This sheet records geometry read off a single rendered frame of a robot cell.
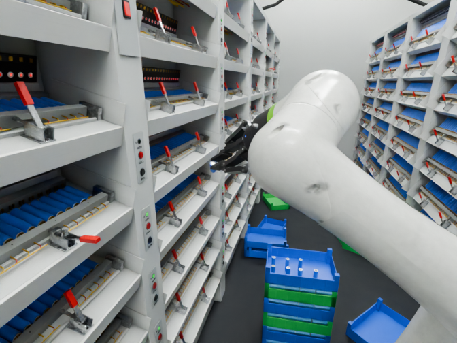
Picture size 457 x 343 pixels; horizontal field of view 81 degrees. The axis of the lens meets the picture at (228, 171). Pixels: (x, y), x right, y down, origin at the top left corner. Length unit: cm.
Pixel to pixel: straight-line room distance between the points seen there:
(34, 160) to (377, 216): 48
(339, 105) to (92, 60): 50
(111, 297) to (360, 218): 58
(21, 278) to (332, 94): 53
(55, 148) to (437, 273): 56
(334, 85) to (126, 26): 44
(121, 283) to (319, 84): 63
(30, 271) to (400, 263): 53
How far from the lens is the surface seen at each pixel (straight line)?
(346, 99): 43
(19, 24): 51
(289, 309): 136
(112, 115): 65
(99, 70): 66
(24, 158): 48
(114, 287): 76
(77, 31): 57
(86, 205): 65
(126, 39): 67
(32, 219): 62
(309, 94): 41
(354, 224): 37
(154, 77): 110
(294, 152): 33
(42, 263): 56
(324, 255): 143
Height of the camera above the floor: 123
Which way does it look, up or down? 18 degrees down
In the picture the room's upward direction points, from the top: straight up
